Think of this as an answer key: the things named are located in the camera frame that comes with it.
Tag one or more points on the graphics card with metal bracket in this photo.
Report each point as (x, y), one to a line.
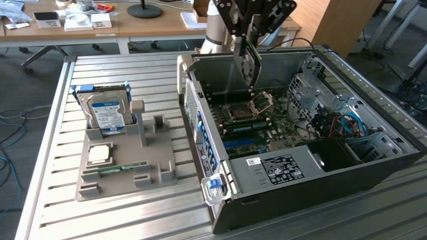
(248, 67)

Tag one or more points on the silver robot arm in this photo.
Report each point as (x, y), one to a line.
(216, 25)

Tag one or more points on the small cardboard box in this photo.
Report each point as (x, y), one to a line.
(200, 10)

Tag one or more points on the white paper stack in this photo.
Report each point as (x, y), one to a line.
(193, 23)

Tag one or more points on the black lamp base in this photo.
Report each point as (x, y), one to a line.
(144, 12)

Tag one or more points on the silver drive cage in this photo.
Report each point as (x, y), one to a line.
(309, 95)

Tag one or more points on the red and orange item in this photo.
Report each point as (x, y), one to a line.
(105, 7)

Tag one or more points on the plain white box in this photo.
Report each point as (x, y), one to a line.
(100, 21)

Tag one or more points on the crumpled plastic packaging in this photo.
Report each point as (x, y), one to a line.
(83, 6)

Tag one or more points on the flat white box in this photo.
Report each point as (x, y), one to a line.
(77, 28)

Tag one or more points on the large white tape roll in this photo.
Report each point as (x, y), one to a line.
(76, 23)

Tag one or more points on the green motherboard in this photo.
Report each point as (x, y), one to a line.
(283, 130)

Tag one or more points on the small beige tape roll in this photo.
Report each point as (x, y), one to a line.
(63, 5)

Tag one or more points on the long blue expansion slot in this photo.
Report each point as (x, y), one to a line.
(237, 143)

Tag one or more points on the grey chipset heatsink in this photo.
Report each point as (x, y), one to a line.
(279, 146)

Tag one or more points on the hard disk in blue caddy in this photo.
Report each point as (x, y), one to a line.
(107, 112)

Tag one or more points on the short blue expansion slot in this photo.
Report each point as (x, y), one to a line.
(260, 150)

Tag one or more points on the white box with black top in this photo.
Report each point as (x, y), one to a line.
(47, 20)

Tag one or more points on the silver disk bay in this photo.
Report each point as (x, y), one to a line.
(376, 147)

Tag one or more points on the grey power supply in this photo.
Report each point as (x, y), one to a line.
(267, 170)

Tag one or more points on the grey parts rack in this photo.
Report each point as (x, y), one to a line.
(127, 155)

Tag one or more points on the white and yellow card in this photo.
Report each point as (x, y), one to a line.
(16, 25)

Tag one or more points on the grey plastic bag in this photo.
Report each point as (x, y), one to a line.
(13, 15)

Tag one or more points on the silver CPU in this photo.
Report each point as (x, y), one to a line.
(99, 155)

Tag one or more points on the green RAM stick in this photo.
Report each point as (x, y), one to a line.
(109, 170)

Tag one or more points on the black open PC case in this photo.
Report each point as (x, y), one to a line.
(300, 200)

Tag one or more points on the white desk frame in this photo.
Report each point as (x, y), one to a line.
(384, 25)

